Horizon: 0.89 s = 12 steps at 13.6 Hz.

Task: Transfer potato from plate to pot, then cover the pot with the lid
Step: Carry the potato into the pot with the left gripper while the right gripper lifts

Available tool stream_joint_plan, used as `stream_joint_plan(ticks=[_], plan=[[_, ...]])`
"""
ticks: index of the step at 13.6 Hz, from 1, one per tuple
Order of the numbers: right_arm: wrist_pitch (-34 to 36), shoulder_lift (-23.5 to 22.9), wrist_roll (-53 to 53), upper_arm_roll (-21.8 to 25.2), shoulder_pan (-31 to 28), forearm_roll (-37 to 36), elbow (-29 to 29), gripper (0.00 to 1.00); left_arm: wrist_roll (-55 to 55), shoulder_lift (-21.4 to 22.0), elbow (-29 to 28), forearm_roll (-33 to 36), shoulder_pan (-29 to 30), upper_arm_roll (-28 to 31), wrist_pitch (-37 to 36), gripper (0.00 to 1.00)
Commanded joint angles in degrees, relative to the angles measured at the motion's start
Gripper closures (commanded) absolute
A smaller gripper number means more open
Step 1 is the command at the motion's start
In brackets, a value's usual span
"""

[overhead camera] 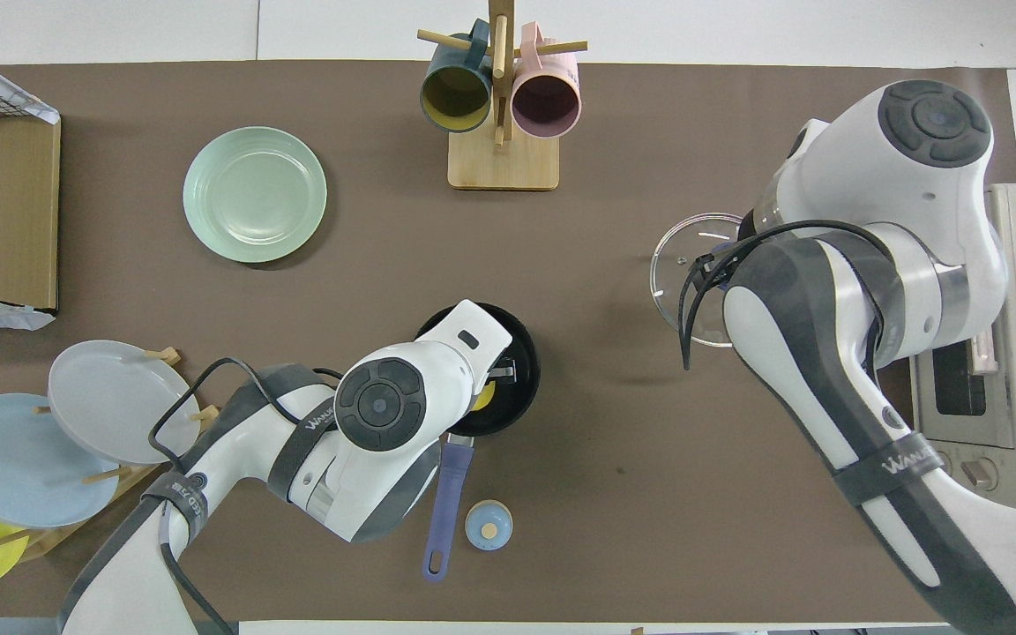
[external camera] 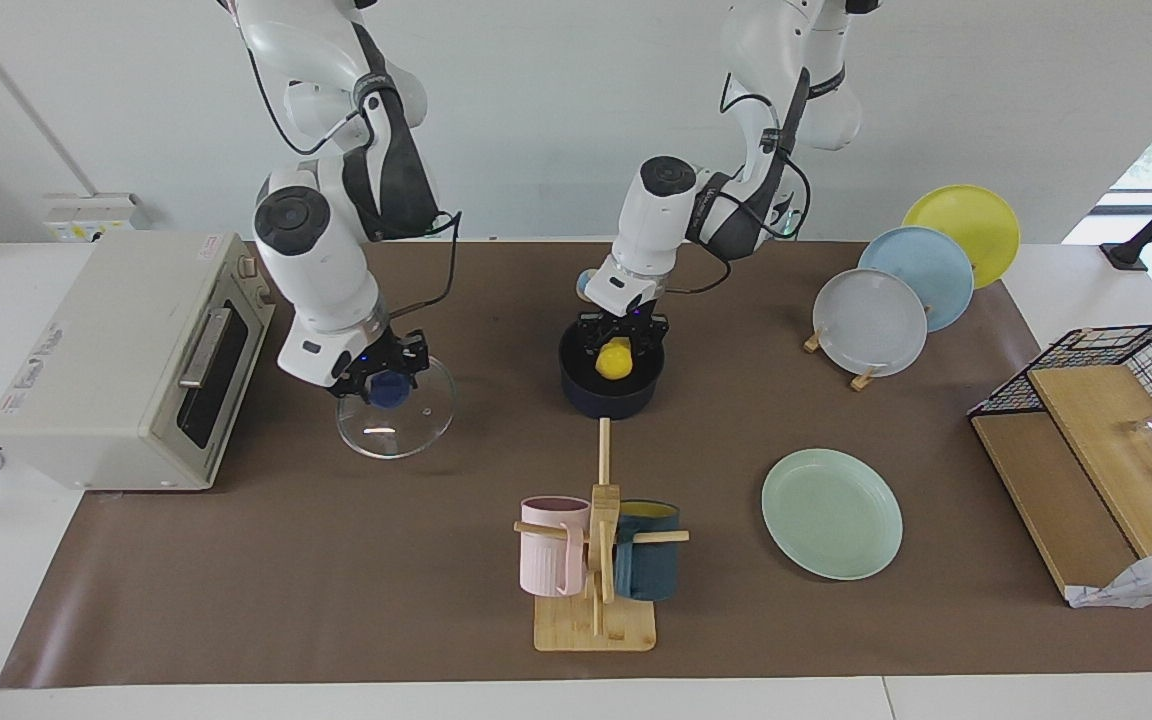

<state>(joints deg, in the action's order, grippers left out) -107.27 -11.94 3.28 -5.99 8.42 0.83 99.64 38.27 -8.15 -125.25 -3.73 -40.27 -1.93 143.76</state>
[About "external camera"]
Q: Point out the pale green plate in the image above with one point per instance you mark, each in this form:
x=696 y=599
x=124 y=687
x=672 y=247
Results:
x=831 y=515

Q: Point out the wooden plate rack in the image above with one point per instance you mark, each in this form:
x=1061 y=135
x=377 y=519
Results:
x=864 y=380

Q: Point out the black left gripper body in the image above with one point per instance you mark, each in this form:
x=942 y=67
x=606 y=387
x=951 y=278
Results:
x=621 y=325

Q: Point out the dark teal mug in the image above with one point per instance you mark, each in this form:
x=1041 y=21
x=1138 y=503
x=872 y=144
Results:
x=648 y=570

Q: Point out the pink ribbed mug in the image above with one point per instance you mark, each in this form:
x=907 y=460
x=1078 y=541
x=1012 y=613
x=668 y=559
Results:
x=548 y=555

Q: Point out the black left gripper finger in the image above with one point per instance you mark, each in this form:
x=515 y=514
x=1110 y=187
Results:
x=648 y=355
x=592 y=357

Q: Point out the wooden mug tree stand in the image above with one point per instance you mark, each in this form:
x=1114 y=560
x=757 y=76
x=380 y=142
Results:
x=594 y=625

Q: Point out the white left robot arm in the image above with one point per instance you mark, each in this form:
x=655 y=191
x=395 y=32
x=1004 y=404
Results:
x=651 y=225

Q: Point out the brown table mat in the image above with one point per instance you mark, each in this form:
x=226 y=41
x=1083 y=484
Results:
x=386 y=560

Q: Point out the small blue round timer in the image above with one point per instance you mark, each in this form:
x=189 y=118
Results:
x=587 y=287

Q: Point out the white toaster oven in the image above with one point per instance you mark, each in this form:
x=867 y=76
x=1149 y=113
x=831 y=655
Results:
x=106 y=370

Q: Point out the yellow plate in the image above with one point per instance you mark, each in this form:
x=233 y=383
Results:
x=976 y=220

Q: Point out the light blue plate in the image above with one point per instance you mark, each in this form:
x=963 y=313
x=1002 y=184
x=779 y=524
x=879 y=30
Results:
x=931 y=270

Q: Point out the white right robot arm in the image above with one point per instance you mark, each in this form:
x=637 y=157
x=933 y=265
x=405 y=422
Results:
x=316 y=260

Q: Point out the yellow lemon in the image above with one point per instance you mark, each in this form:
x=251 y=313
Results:
x=615 y=360

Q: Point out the wooden shelf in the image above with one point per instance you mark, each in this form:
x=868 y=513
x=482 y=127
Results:
x=1066 y=480

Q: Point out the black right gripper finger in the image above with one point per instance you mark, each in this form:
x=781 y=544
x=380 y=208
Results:
x=414 y=360
x=350 y=391

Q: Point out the glass lid with blue knob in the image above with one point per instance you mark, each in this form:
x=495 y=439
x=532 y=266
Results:
x=396 y=425

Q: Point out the white wall outlet box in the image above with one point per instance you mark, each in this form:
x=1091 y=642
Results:
x=86 y=215

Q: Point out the grey plate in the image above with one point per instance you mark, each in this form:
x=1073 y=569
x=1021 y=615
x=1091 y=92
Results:
x=869 y=322

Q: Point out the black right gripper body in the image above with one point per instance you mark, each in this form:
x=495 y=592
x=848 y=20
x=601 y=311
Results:
x=376 y=358

